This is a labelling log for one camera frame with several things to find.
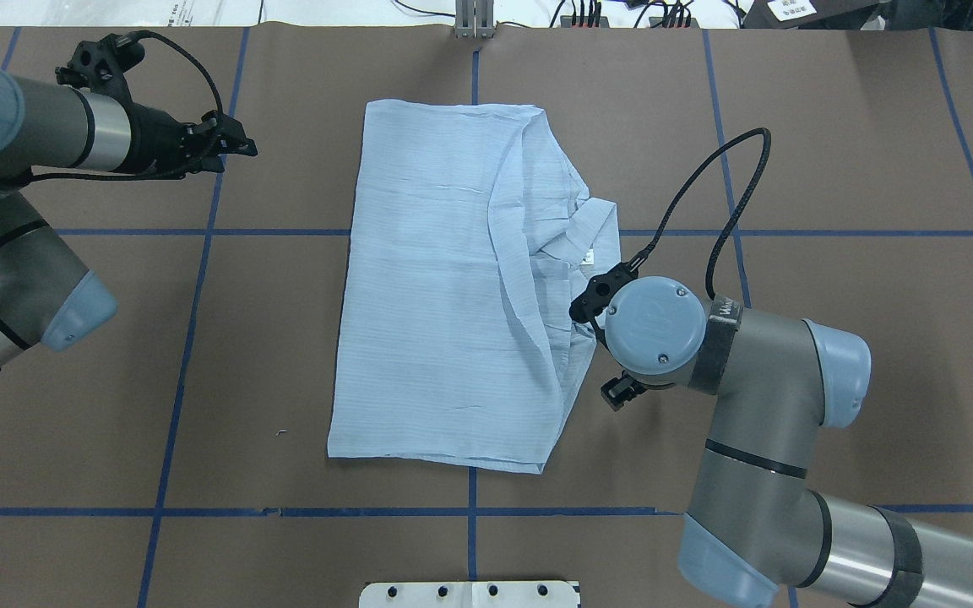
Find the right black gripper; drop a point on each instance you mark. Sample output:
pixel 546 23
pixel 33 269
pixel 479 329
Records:
pixel 619 391

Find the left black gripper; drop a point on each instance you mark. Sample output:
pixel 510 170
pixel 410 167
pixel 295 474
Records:
pixel 157 137

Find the light blue button-up shirt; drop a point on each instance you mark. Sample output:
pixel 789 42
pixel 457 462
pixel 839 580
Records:
pixel 472 233

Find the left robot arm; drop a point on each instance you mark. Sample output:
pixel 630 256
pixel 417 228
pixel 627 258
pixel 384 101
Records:
pixel 84 126

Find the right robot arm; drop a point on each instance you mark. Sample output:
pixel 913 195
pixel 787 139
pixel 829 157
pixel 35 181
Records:
pixel 752 526

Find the black power strip right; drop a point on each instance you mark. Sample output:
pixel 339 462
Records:
pixel 664 15

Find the black power strip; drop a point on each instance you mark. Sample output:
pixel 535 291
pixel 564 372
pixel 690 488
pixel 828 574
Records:
pixel 583 15
pixel 664 15

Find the black power strip left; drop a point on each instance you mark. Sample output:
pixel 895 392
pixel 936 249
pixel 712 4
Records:
pixel 583 15

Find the black labelled box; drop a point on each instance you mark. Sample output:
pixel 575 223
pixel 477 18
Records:
pixel 816 15

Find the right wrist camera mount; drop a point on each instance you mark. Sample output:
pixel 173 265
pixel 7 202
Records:
pixel 600 290

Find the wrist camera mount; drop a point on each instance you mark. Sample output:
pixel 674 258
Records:
pixel 100 66
pixel 600 290

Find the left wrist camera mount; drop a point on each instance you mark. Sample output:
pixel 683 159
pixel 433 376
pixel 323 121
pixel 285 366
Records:
pixel 100 66

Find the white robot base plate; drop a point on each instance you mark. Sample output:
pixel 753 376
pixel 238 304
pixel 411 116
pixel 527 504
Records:
pixel 512 593

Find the aluminium frame post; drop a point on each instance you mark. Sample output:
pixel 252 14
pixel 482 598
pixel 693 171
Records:
pixel 474 19

